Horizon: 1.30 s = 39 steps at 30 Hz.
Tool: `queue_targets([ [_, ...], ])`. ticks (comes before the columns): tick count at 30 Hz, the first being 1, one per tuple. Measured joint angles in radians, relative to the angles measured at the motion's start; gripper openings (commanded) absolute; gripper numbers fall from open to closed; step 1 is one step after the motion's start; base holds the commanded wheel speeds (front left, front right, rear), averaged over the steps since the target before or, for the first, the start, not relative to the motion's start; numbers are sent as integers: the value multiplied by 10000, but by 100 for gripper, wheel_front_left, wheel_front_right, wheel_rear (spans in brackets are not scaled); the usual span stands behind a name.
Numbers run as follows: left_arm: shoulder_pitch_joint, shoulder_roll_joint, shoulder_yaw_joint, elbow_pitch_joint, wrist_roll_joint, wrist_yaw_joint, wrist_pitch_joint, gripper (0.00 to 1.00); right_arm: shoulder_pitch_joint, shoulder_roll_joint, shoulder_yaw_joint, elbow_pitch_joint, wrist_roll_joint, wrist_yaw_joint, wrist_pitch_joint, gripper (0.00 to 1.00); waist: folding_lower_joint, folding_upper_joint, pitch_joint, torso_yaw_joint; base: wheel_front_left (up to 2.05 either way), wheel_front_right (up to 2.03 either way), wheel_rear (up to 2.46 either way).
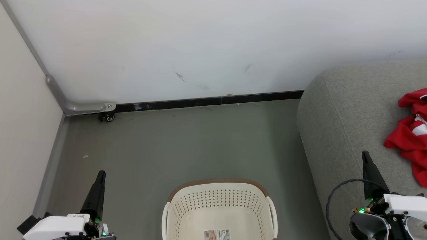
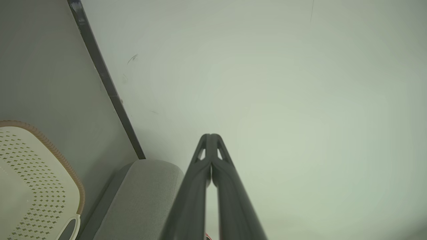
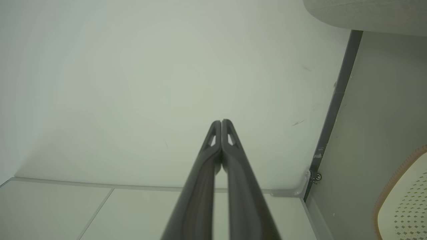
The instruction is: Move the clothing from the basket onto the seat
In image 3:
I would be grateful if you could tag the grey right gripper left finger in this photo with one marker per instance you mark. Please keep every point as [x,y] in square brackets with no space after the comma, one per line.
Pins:
[196,193]

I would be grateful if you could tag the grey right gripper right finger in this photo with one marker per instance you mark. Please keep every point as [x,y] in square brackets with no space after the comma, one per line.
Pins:
[243,200]

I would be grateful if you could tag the cream perforated laundry basket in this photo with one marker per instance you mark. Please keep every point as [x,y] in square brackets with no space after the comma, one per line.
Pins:
[407,206]

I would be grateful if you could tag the dark baseboard strip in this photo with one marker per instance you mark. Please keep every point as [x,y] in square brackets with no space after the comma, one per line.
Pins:
[337,100]

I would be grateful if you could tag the grey fabric sofa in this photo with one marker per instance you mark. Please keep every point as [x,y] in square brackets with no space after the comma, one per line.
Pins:
[367,13]

